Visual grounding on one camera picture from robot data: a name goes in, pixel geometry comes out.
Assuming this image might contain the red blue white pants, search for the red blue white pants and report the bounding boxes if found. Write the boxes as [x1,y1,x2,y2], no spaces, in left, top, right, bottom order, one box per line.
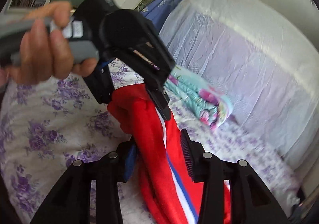
[106,83,231,224]

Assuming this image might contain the person's left hand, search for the person's left hand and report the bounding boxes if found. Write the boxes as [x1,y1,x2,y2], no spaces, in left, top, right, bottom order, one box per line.
[1,1,97,85]

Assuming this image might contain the white lace headboard cover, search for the white lace headboard cover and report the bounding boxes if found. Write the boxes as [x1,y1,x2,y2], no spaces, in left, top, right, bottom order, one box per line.
[160,0,318,176]

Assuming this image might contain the folded turquoise floral blanket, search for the folded turquoise floral blanket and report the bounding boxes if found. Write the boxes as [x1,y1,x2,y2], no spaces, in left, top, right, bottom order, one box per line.
[165,66,233,130]

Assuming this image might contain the purple floral bed sheet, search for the purple floral bed sheet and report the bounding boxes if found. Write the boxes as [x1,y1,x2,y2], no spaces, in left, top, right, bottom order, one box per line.
[0,58,303,224]

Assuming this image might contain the blue cloth behind headboard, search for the blue cloth behind headboard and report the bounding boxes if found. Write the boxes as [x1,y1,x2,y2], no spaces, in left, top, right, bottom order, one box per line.
[141,0,182,33]

